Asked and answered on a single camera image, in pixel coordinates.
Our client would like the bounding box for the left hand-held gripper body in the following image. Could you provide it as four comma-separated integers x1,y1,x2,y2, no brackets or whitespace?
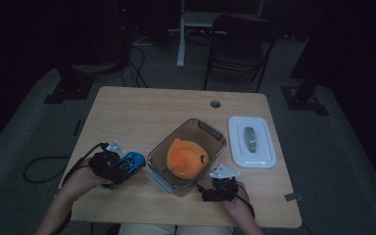
88,140,129,191

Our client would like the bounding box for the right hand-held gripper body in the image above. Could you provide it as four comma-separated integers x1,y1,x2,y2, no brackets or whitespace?
205,164,243,203

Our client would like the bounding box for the blue plastic toy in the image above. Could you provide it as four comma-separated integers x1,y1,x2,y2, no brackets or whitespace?
112,150,147,179

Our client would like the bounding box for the orange plush toy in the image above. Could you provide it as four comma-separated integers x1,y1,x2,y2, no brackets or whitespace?
165,137,211,181

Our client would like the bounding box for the clear grey storage container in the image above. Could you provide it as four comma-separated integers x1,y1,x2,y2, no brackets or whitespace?
146,117,228,198

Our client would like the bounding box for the white container lid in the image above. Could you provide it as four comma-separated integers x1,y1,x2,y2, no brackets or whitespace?
227,115,278,169

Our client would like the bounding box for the person's right hand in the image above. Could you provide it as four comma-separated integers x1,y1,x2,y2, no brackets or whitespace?
222,181,255,214

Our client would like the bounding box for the person's left hand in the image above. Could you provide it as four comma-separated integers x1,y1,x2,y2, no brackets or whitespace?
61,159,112,201

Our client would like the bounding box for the grey tape piece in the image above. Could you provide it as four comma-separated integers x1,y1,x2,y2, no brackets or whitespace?
284,192,304,202

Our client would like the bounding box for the black stand base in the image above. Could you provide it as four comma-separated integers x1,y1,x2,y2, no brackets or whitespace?
280,0,330,117
43,64,96,105

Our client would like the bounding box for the black equipment tower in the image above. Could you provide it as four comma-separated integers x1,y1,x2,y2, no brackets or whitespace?
113,0,135,65

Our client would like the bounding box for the black folding chair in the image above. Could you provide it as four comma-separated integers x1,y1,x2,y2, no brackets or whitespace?
203,14,280,94

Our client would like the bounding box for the left hand-held gripper cable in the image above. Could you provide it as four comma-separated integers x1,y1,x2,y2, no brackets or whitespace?
49,141,111,235

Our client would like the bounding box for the black floor cable loop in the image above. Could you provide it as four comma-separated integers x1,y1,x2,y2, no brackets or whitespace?
23,156,71,184

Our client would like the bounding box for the bundle of black cables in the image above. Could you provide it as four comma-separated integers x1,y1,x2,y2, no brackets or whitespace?
94,35,150,89

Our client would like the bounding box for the white desk frame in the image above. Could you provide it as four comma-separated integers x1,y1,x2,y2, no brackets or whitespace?
175,0,266,69

